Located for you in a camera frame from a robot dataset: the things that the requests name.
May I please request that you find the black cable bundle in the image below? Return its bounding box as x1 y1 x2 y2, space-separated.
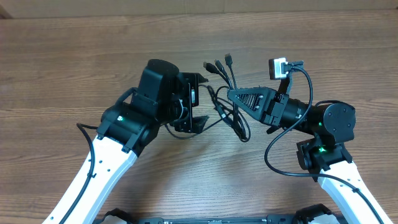
198 52 252 143

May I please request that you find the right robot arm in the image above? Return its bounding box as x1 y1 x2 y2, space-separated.
227 87 391 223

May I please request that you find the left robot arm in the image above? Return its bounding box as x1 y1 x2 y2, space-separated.
44 59 208 223

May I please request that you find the cardboard wall panel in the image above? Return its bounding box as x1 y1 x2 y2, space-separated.
1 0 397 19

